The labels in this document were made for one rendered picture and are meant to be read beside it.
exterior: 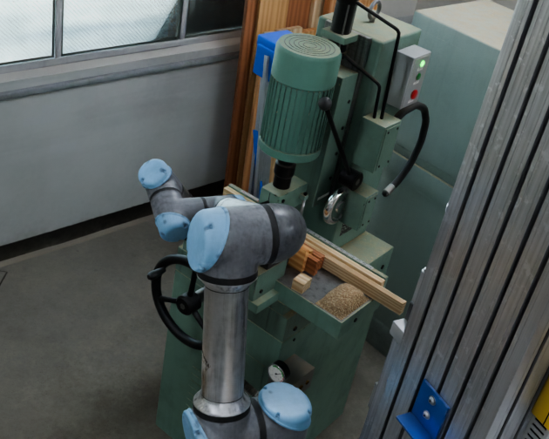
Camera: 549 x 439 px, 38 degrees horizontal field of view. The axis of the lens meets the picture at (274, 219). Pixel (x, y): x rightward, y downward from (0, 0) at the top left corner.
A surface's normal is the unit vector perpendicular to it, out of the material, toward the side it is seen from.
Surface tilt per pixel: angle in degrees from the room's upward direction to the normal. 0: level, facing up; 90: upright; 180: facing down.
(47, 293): 1
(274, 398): 8
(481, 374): 90
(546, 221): 90
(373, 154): 90
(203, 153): 90
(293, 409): 8
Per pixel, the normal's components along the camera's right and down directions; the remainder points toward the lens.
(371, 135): -0.63, 0.33
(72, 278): 0.17, -0.83
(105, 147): 0.66, 0.51
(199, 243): -0.90, -0.04
